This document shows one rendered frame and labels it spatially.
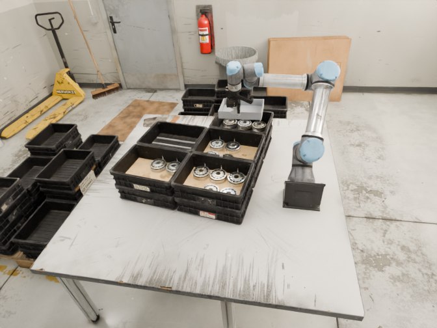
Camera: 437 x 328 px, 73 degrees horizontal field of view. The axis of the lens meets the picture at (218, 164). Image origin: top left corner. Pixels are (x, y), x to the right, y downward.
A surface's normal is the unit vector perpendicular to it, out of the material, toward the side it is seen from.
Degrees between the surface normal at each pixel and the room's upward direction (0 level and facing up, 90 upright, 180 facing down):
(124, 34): 90
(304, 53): 82
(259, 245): 0
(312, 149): 54
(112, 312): 0
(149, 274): 0
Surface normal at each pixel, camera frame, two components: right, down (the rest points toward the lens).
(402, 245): -0.07, -0.78
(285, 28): -0.18, 0.62
